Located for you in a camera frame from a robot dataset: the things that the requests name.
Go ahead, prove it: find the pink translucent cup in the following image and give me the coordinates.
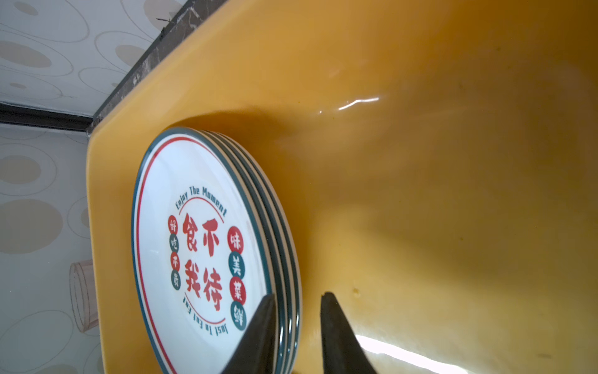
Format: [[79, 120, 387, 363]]
[[69, 260, 99, 333]]

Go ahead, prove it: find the yellow plastic bin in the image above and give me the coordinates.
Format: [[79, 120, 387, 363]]
[[87, 1, 597, 373]]

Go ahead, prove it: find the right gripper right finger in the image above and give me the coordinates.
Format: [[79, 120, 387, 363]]
[[320, 292, 375, 373]]

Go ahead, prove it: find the green rim lettered plate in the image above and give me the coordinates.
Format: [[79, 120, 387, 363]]
[[207, 132, 290, 373]]

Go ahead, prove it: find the red character white plate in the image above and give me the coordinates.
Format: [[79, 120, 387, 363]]
[[221, 135, 303, 373]]

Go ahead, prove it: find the green cloud pattern plate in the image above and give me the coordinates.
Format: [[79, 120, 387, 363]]
[[217, 133, 294, 358]]

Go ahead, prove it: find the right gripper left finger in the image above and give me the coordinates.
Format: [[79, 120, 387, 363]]
[[223, 295, 277, 374]]

